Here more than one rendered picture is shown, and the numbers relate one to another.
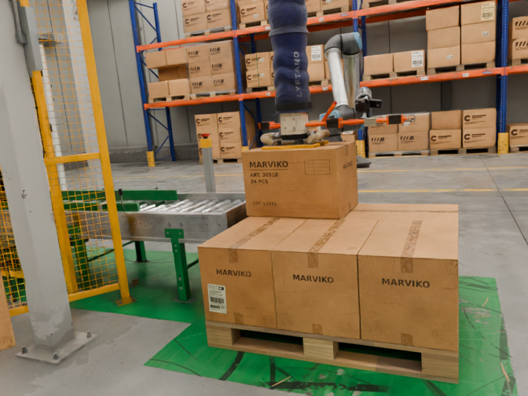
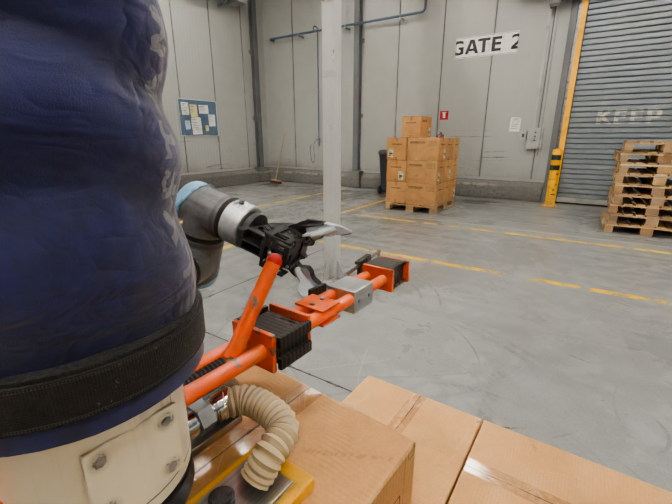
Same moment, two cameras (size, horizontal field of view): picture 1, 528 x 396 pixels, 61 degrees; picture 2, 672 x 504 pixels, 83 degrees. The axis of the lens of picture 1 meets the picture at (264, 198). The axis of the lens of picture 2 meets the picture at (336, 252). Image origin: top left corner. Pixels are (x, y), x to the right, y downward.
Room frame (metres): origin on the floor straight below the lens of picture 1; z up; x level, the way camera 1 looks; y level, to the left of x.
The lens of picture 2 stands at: (2.49, 0.04, 1.36)
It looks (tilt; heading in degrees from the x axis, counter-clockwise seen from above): 17 degrees down; 280
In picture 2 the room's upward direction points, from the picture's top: straight up
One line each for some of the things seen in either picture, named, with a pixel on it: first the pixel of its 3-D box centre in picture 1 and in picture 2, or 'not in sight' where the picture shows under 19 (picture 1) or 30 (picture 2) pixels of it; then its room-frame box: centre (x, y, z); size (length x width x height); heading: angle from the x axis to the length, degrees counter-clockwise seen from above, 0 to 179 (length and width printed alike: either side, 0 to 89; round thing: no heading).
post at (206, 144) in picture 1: (212, 199); not in sight; (3.61, 0.42, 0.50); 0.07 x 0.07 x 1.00; 66
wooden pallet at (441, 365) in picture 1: (342, 304); not in sight; (2.37, -0.39, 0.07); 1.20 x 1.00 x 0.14; 66
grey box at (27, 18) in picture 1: (20, 41); not in sight; (2.39, 1.15, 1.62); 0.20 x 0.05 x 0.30; 66
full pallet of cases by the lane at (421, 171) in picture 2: not in sight; (423, 162); (2.19, -7.82, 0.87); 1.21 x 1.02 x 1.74; 67
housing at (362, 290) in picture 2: (371, 122); (350, 293); (2.58, -0.64, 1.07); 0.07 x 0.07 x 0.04; 65
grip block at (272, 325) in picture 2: (334, 122); (272, 335); (2.67, -0.45, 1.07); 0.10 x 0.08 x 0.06; 155
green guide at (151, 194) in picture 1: (100, 193); not in sight; (3.78, 1.39, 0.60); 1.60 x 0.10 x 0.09; 66
